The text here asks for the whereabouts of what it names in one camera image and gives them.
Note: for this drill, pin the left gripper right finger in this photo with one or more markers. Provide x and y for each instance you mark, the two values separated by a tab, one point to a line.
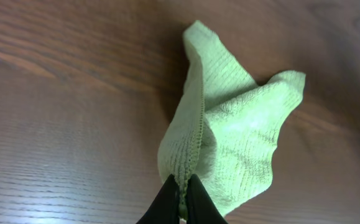
200	207

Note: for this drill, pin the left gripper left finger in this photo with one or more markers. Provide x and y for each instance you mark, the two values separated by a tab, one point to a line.
164	208

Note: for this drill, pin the light green microfiber cloth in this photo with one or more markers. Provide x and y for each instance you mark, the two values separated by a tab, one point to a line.
226	127

